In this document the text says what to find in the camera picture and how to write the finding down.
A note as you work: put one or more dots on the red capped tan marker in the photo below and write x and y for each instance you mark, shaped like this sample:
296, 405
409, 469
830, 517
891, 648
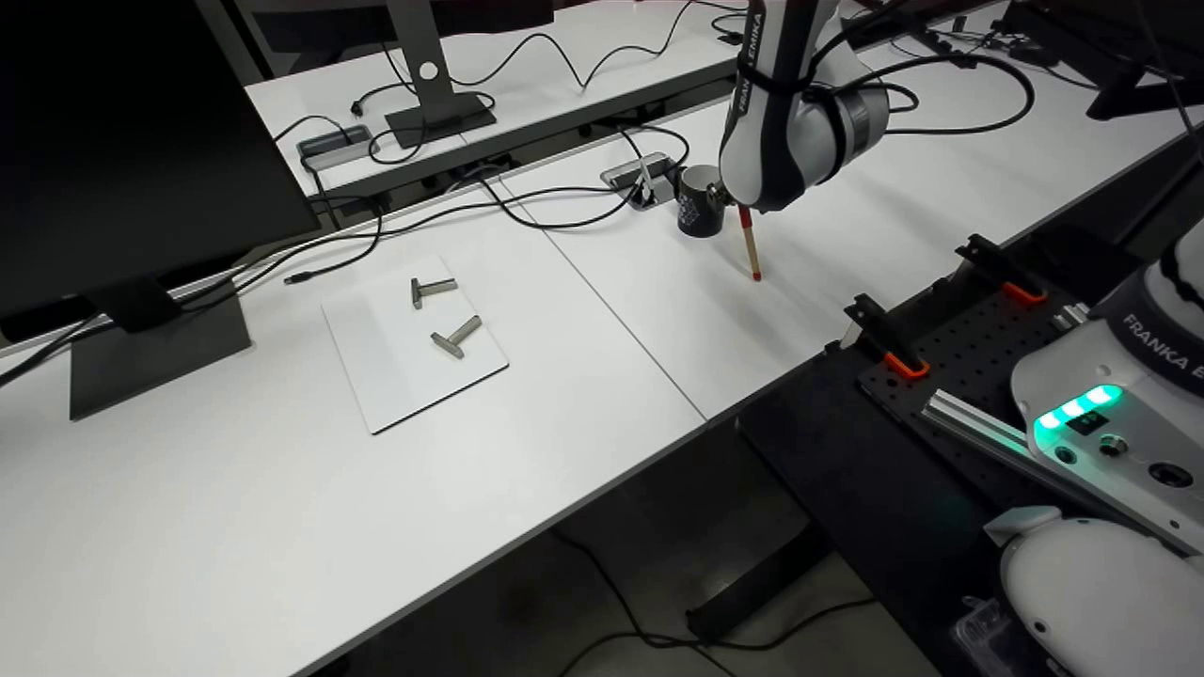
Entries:
751, 247

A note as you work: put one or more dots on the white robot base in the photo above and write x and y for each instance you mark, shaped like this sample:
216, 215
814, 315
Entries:
1131, 400

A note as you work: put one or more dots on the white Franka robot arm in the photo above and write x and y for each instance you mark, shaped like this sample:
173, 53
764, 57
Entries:
796, 116

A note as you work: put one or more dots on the grey T-shaped metal piece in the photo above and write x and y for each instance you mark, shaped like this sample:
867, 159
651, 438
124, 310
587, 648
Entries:
430, 290
455, 337

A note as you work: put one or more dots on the black patterned mug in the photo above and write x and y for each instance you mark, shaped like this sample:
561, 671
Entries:
701, 206

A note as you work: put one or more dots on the metal desk outlet box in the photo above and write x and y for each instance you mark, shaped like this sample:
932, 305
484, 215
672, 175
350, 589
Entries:
627, 171

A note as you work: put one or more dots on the black orange clamp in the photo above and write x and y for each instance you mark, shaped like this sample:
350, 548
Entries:
1002, 267
884, 339

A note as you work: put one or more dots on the black table foot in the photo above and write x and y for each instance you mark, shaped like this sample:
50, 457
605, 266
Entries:
753, 584

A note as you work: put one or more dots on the silver monitor stand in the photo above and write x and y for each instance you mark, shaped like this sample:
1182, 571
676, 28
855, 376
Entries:
433, 107

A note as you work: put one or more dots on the black power adapter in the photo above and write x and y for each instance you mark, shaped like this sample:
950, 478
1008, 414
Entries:
334, 144

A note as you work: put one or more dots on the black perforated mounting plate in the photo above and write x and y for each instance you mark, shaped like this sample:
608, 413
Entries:
978, 344

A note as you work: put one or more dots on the black computer monitor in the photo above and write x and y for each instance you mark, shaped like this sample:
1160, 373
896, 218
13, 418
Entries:
124, 151

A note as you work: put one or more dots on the white rounded cover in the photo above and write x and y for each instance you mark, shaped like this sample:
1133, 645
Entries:
1103, 603

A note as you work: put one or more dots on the black equipment stand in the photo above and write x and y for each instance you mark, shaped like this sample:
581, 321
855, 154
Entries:
1131, 77

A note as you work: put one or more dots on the aluminium rail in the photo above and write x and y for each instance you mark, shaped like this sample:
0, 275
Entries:
991, 425

